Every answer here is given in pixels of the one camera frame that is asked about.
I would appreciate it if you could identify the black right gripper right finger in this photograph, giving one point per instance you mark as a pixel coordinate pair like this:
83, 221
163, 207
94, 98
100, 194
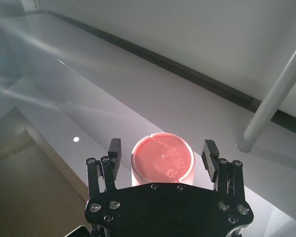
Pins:
209, 160

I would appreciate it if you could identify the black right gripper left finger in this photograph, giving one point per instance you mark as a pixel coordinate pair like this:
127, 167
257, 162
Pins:
114, 160

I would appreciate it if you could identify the pink plastic cup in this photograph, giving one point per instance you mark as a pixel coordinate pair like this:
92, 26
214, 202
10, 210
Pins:
162, 158

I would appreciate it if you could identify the light grey round pole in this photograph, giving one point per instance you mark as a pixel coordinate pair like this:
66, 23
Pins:
269, 106

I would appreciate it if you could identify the black edge strip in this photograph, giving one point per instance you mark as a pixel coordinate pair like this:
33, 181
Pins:
187, 73

